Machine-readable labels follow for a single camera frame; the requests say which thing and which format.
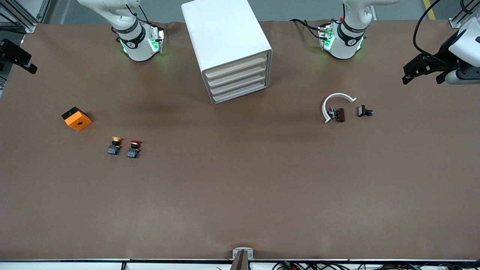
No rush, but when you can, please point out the pale plastic drawer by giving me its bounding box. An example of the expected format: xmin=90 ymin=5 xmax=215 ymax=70
xmin=204 ymin=52 xmax=269 ymax=79
xmin=211 ymin=80 xmax=269 ymax=104
xmin=206 ymin=62 xmax=269 ymax=88
xmin=208 ymin=71 xmax=269 ymax=96

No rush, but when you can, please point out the yellow push button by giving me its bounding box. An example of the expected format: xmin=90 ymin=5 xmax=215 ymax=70
xmin=108 ymin=136 xmax=123 ymax=156

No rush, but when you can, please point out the red push button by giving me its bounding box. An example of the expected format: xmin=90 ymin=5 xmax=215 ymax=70
xmin=127 ymin=140 xmax=143 ymax=159

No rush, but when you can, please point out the white drawer cabinet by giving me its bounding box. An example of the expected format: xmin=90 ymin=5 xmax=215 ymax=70
xmin=181 ymin=0 xmax=273 ymax=105

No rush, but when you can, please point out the orange box with hole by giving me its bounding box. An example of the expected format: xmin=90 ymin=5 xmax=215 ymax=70
xmin=61 ymin=106 xmax=92 ymax=132

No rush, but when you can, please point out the white curved plastic part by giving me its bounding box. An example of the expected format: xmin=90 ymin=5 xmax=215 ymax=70
xmin=322 ymin=93 xmax=357 ymax=124

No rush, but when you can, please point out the brown paper table cover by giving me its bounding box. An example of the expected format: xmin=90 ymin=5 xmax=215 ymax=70
xmin=0 ymin=19 xmax=480 ymax=261

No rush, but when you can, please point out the aluminium frame post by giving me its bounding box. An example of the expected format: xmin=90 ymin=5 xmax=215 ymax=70
xmin=449 ymin=7 xmax=469 ymax=29
xmin=0 ymin=0 xmax=51 ymax=34

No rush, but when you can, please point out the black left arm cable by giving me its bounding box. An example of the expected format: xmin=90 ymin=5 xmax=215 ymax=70
xmin=412 ymin=0 xmax=445 ymax=62

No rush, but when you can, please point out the black base cable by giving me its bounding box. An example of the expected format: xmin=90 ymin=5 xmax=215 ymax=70
xmin=291 ymin=18 xmax=324 ymax=40

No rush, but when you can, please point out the white table edge frame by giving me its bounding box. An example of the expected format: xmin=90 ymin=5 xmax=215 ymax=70
xmin=0 ymin=257 xmax=480 ymax=270

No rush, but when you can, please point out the black cable bundle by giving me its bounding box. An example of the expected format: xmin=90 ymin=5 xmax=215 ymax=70
xmin=272 ymin=261 xmax=480 ymax=270

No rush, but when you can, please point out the grey metal bracket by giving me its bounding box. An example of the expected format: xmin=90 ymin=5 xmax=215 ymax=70
xmin=232 ymin=247 xmax=254 ymax=260

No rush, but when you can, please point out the brown camera post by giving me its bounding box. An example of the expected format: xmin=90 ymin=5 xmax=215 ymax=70
xmin=229 ymin=250 xmax=251 ymax=270

